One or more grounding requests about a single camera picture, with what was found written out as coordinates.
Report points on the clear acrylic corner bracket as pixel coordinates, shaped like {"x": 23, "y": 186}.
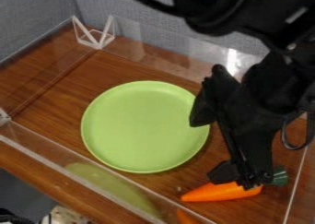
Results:
{"x": 91, "y": 37}

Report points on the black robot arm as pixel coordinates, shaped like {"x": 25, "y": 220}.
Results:
{"x": 282, "y": 23}

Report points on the clear acrylic barrier wall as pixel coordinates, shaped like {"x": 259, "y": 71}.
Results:
{"x": 51, "y": 80}

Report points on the orange toy carrot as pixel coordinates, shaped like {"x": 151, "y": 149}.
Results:
{"x": 220, "y": 192}

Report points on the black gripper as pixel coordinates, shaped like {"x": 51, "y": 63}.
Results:
{"x": 268, "y": 104}

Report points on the green round plate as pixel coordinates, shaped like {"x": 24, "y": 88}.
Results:
{"x": 135, "y": 127}

